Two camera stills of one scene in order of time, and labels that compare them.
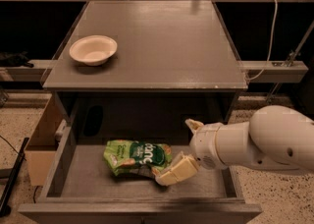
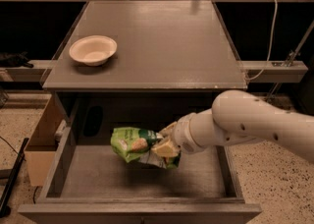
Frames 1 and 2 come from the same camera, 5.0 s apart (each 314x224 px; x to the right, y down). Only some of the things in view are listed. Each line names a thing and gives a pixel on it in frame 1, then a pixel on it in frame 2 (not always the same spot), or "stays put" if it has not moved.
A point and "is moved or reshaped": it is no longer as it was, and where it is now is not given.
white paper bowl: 94,50 stays put
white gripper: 203,145 → 183,136
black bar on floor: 6,201 stays put
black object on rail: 17,59 stays put
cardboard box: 41,147 stays put
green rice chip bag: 126,156 is moved or reshaped
